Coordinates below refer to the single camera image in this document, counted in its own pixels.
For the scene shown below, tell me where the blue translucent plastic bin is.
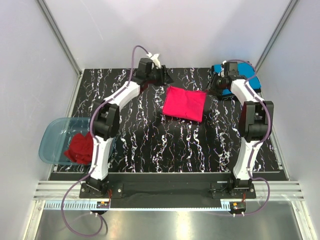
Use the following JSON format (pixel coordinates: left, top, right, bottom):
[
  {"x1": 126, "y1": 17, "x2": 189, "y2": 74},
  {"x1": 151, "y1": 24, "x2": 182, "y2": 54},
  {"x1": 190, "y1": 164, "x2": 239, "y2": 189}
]
[{"x1": 38, "y1": 117, "x2": 115, "y2": 167}]

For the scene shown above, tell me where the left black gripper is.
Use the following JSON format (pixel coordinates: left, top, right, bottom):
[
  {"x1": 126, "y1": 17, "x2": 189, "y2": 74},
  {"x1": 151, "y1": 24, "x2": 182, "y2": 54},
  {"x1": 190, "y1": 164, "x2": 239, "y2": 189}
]
[{"x1": 146, "y1": 66, "x2": 174, "y2": 88}]

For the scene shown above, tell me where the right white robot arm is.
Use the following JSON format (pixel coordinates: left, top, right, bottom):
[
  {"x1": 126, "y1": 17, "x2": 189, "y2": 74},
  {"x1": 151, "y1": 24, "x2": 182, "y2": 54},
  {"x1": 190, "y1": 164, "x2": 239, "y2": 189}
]
[{"x1": 206, "y1": 59, "x2": 274, "y2": 199}]

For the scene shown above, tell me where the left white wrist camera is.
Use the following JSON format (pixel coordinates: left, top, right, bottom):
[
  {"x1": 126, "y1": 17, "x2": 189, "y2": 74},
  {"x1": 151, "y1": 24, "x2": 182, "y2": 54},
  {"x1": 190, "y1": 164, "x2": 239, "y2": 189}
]
[{"x1": 146, "y1": 52, "x2": 162, "y2": 69}]

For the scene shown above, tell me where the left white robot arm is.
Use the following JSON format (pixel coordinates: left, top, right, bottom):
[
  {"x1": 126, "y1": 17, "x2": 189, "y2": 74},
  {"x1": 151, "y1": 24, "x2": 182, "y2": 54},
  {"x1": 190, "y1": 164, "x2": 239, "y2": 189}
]
[{"x1": 83, "y1": 53, "x2": 173, "y2": 198}]

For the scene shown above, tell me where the pink t shirt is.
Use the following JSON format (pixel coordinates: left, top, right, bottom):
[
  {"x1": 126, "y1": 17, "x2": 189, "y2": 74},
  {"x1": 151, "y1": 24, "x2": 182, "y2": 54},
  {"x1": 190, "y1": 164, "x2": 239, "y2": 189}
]
[{"x1": 162, "y1": 86, "x2": 207, "y2": 123}]

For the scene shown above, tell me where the left aluminium frame post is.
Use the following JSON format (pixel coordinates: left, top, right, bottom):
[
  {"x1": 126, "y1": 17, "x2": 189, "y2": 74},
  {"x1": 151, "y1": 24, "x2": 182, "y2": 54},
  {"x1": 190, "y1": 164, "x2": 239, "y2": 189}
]
[{"x1": 34, "y1": 0, "x2": 83, "y2": 78}]

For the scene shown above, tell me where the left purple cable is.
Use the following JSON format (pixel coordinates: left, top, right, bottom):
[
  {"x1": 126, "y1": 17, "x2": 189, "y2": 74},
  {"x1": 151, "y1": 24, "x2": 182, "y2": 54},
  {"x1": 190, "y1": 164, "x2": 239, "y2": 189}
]
[{"x1": 60, "y1": 44, "x2": 151, "y2": 236}]

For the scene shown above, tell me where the aluminium frame post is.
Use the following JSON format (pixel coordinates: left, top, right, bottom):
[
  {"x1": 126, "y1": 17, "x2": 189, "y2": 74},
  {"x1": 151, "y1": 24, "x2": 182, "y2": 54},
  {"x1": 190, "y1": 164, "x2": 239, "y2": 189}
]
[
  {"x1": 255, "y1": 0, "x2": 300, "y2": 72},
  {"x1": 34, "y1": 0, "x2": 83, "y2": 78}
]

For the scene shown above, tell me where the right aluminium frame post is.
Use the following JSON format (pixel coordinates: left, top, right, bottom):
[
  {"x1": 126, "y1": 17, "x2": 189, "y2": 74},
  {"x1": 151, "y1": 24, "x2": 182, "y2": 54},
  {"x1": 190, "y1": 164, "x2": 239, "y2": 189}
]
[{"x1": 255, "y1": 0, "x2": 300, "y2": 72}]

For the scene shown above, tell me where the purple cable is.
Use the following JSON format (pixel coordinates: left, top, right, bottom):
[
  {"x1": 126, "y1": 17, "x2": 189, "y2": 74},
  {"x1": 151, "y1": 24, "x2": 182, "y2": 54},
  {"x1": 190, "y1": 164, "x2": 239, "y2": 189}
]
[
  {"x1": 223, "y1": 59, "x2": 273, "y2": 216},
  {"x1": 60, "y1": 44, "x2": 151, "y2": 236}
]

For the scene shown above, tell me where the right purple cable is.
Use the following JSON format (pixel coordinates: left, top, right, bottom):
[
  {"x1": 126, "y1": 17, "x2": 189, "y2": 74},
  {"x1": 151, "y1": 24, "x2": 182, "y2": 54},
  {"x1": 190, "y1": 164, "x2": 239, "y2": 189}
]
[{"x1": 223, "y1": 59, "x2": 273, "y2": 216}]

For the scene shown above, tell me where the dark red t shirt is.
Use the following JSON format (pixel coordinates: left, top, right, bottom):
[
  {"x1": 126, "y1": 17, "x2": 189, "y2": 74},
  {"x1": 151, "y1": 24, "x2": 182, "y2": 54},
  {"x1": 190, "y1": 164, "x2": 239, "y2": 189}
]
[{"x1": 64, "y1": 132, "x2": 94, "y2": 165}]

